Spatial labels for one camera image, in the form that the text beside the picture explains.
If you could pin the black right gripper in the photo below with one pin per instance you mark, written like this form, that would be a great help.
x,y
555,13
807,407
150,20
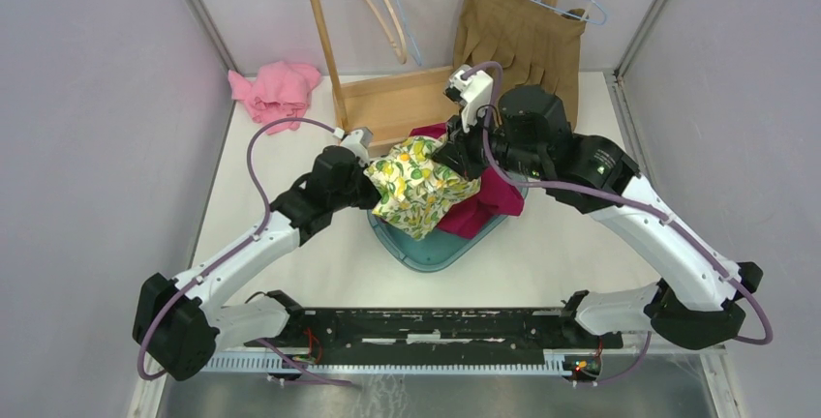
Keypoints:
x,y
457,150

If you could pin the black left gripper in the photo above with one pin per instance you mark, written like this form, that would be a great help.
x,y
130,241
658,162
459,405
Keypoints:
x,y
375,198

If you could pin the magenta cloth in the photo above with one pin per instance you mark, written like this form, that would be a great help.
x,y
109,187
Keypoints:
x,y
423,195

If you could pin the yellow patterned cloth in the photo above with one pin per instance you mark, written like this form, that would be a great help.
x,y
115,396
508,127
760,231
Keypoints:
x,y
415,191

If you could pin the wooden clothes rack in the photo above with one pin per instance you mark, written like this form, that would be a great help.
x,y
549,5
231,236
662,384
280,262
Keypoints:
x,y
390,106

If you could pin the brown skirt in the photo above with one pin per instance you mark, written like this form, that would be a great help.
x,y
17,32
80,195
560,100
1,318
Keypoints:
x,y
533,44

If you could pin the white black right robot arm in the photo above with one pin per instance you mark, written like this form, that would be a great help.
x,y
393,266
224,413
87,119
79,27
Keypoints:
x,y
527,140

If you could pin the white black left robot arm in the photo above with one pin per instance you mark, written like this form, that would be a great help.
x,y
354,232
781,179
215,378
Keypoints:
x,y
181,322

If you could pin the beige wooden hanger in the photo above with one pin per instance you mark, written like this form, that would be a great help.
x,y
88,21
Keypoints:
x,y
378,5

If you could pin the teal plastic basket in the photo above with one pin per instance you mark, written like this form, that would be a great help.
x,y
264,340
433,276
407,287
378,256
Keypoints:
x,y
436,251

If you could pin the pink crumpled cloth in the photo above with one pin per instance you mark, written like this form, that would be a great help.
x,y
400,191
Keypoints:
x,y
280,90

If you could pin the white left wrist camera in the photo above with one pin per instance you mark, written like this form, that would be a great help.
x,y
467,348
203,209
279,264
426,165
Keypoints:
x,y
357,141

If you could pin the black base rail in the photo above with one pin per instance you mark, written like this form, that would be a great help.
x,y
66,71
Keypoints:
x,y
436,337

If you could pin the white slotted cable duct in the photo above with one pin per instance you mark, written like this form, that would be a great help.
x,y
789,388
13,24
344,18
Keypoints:
x,y
258,360

